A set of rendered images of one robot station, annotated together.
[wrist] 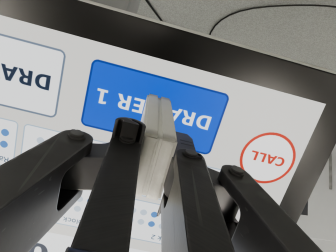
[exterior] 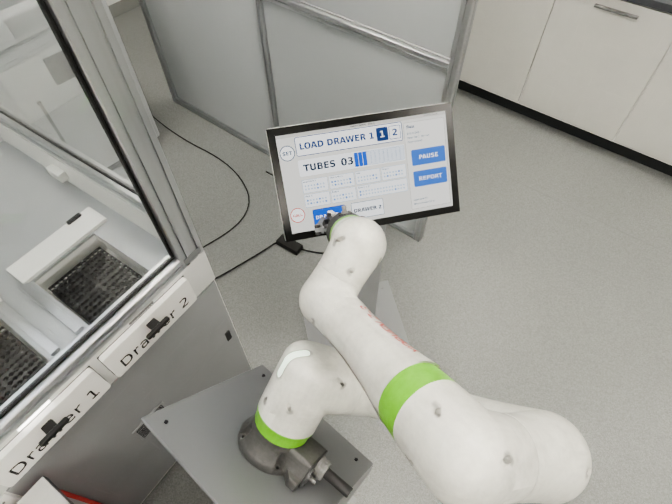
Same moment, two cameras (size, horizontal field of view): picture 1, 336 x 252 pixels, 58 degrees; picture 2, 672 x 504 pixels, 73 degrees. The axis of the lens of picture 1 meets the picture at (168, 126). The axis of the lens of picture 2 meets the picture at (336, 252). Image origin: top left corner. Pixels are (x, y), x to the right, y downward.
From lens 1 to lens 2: 1.11 m
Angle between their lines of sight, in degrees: 36
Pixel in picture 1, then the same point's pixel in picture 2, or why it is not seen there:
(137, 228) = (320, 181)
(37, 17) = not seen: hidden behind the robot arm
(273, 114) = (302, 226)
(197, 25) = (262, 196)
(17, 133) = (358, 195)
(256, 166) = (299, 212)
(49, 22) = not seen: hidden behind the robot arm
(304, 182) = (284, 213)
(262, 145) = (300, 218)
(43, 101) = (354, 206)
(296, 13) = not seen: hidden behind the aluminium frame
